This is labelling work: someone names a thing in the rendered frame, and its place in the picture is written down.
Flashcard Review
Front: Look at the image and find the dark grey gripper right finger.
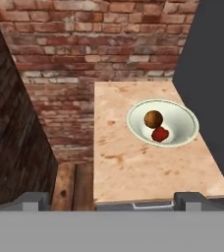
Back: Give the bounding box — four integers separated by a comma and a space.
173, 191, 224, 212

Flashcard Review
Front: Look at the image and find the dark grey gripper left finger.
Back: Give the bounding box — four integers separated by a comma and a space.
0, 191, 51, 212

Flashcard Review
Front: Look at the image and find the red bell pepper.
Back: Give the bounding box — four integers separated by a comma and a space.
150, 126, 170, 143

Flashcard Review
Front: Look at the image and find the white bowl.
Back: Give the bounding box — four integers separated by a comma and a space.
126, 98, 200, 149

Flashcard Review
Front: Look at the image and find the grey drawer front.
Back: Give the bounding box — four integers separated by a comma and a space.
95, 201, 177, 212

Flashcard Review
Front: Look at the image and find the orange fruit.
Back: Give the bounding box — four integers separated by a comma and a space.
143, 109, 164, 129

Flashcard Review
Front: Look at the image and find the silver drawer handle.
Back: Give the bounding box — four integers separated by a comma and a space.
132, 200, 176, 211

